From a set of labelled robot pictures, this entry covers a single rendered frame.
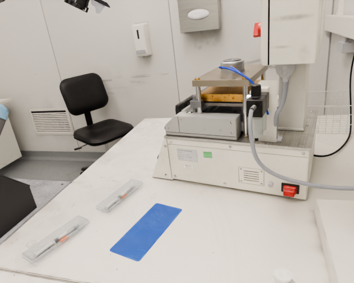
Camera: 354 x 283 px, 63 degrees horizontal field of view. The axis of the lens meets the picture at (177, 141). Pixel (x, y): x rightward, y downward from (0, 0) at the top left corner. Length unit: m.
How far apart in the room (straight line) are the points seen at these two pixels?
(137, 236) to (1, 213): 0.42
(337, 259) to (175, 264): 0.35
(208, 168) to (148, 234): 0.30
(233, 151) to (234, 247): 0.29
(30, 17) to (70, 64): 0.55
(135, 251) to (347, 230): 0.51
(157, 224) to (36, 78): 2.67
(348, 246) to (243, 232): 0.24
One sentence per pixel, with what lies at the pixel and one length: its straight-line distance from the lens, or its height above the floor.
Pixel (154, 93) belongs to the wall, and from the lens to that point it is 2.70.
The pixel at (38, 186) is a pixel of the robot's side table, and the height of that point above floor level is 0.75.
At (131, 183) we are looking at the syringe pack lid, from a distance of 1.05.
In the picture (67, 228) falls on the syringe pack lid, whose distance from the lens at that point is 0.92.
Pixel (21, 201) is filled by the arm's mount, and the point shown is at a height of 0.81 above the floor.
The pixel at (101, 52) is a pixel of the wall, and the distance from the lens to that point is 2.85.
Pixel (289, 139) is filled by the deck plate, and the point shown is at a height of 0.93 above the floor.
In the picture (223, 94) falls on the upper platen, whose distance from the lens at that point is 0.93.
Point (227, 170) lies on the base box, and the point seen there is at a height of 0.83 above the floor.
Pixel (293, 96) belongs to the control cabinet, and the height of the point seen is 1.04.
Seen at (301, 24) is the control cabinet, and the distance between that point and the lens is 0.80.
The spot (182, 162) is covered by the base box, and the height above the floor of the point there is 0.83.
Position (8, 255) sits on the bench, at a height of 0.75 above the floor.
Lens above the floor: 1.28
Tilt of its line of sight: 22 degrees down
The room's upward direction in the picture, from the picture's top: 7 degrees counter-clockwise
